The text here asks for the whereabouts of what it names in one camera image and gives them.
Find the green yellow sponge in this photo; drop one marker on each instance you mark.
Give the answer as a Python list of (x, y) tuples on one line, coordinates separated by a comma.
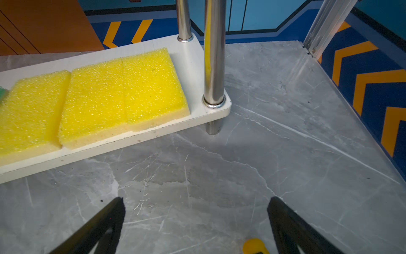
[(3, 93)]

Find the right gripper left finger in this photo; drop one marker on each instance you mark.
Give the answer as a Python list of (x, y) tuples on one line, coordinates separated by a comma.
[(100, 234)]

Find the right aluminium corner post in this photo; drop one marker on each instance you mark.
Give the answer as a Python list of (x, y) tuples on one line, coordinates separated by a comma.
[(329, 19)]

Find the black handled screwdriver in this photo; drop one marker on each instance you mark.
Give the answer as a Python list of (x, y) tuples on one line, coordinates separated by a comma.
[(254, 246)]

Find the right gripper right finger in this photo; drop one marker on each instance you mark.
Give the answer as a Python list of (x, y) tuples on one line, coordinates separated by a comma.
[(292, 234)]

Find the white two-tier shelf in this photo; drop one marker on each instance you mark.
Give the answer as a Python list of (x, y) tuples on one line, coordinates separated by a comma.
[(188, 59)]

